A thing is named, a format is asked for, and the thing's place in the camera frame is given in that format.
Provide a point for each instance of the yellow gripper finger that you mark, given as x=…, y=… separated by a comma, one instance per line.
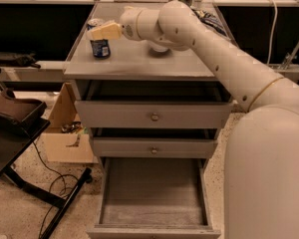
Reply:
x=107, y=31

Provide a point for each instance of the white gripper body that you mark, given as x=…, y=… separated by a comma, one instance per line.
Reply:
x=129, y=21

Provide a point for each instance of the blue pepsi can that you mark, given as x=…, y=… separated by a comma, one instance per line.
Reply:
x=100, y=48

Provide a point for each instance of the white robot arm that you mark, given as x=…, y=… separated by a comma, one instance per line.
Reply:
x=261, y=170

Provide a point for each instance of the top grey drawer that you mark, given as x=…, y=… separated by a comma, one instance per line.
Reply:
x=155, y=104

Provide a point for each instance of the grey drawer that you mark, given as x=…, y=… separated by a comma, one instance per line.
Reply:
x=155, y=142
x=153, y=198
x=155, y=104

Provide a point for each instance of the grey drawer cabinet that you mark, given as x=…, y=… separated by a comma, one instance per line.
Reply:
x=153, y=122

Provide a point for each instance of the middle grey drawer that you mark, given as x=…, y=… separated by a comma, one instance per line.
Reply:
x=155, y=142

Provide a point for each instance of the bottom grey drawer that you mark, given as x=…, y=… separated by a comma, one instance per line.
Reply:
x=153, y=198

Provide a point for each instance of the white bowl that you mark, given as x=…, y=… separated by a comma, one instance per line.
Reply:
x=157, y=48

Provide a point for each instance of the blue chip bag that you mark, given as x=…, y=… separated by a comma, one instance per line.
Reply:
x=210, y=20

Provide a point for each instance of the cardboard box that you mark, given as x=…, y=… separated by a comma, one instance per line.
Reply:
x=66, y=139

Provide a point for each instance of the black stand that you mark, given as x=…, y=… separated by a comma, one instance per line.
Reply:
x=20, y=124

